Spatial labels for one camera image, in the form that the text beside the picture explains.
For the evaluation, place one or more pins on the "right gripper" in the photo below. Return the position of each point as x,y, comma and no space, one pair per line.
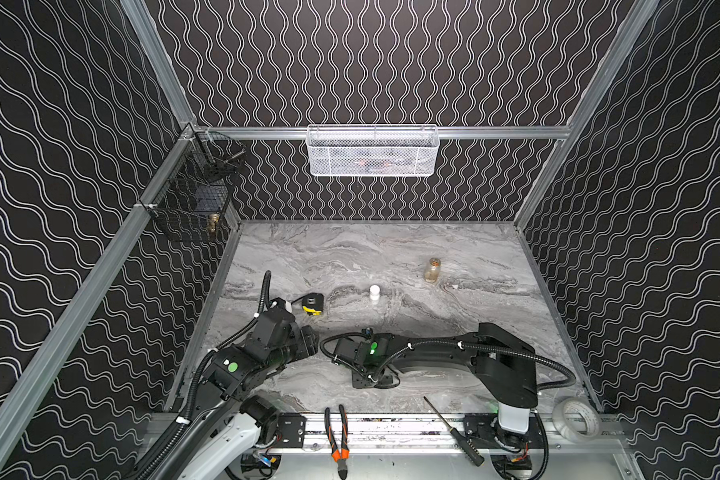
340,349

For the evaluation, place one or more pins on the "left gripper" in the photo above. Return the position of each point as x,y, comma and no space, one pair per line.
303,343

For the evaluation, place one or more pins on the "white pill bottle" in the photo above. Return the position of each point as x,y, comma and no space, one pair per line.
374,293

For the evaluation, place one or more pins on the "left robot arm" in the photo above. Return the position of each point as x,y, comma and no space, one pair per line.
225,379

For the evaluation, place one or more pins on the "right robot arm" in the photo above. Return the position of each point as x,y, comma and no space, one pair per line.
507,366

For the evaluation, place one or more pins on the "yellow black tape measure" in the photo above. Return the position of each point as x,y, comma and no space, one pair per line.
313,304

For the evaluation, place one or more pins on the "small amber glass vial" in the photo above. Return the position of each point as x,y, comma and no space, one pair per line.
432,271

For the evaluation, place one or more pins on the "black screwdriver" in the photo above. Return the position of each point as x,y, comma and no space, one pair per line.
460,439

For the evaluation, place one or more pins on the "clear tape roll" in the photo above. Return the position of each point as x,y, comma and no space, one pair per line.
576,421

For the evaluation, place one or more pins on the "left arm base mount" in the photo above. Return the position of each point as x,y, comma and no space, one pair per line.
285,430

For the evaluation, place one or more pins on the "orange handled pliers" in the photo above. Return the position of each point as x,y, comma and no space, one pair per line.
339,448

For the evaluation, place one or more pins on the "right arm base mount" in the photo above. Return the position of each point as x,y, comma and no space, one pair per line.
484,431

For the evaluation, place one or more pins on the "black wire basket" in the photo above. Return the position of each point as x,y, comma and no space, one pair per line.
193,203

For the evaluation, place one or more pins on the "white wire mesh basket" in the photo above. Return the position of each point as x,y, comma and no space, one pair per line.
366,150

